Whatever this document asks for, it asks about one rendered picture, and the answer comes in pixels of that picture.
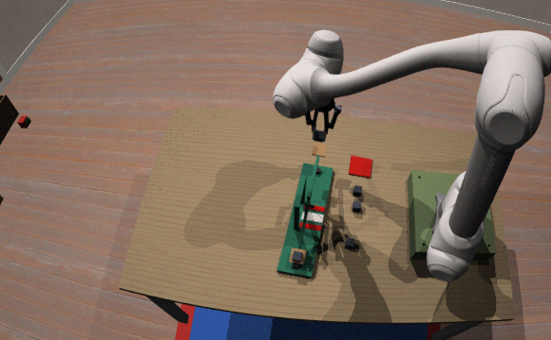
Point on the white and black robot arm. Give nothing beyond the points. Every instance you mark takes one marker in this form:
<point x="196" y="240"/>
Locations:
<point x="513" y="65"/>

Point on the red flat square plate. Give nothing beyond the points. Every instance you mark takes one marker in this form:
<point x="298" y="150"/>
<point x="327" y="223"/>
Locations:
<point x="360" y="167"/>

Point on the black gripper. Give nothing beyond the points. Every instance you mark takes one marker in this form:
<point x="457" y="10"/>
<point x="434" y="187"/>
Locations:
<point x="327" y="125"/>

